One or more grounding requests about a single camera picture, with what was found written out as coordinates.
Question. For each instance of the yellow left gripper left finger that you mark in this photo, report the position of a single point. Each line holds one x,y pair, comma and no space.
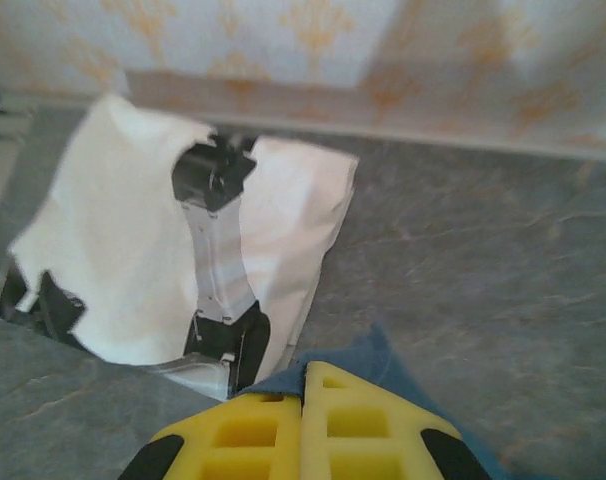
243,440

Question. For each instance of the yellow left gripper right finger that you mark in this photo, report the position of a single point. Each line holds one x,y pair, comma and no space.
363,430

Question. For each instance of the blue t-shirt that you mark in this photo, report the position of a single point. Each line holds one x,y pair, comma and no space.
383,360

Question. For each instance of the white t-shirt with arm print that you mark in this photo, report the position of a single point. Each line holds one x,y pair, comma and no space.
123,225

